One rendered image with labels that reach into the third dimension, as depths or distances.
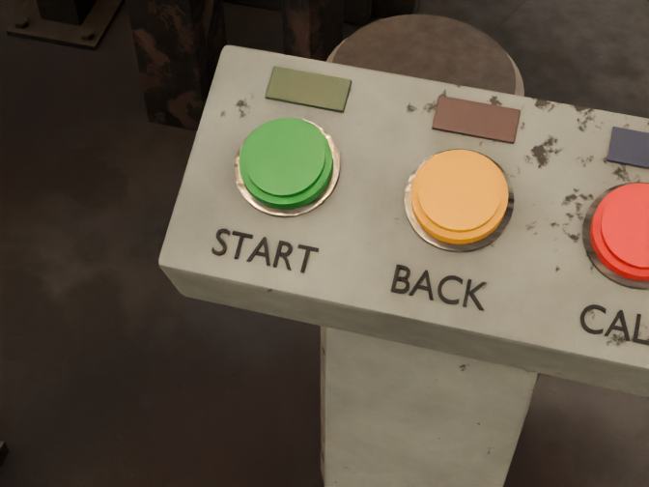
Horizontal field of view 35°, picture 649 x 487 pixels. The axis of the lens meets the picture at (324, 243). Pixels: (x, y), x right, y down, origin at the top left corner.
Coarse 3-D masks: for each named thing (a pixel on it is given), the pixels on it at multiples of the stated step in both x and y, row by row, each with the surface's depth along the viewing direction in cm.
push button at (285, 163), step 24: (288, 120) 44; (264, 144) 43; (288, 144) 43; (312, 144) 43; (240, 168) 44; (264, 168) 43; (288, 168) 43; (312, 168) 43; (264, 192) 43; (288, 192) 43; (312, 192) 43
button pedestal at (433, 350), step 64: (256, 64) 46; (320, 64) 46; (256, 128) 45; (320, 128) 44; (384, 128) 44; (576, 128) 44; (640, 128) 43; (192, 192) 44; (384, 192) 44; (512, 192) 43; (576, 192) 43; (192, 256) 43; (256, 256) 43; (320, 256) 43; (384, 256) 43; (448, 256) 42; (512, 256) 42; (576, 256) 42; (320, 320) 46; (384, 320) 43; (448, 320) 42; (512, 320) 41; (576, 320) 41; (640, 320) 41; (384, 384) 49; (448, 384) 48; (512, 384) 46; (640, 384) 43; (384, 448) 55; (448, 448) 53; (512, 448) 51
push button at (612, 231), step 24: (624, 192) 41; (648, 192) 41; (600, 216) 42; (624, 216) 41; (648, 216) 41; (600, 240) 41; (624, 240) 41; (648, 240) 41; (624, 264) 41; (648, 264) 40
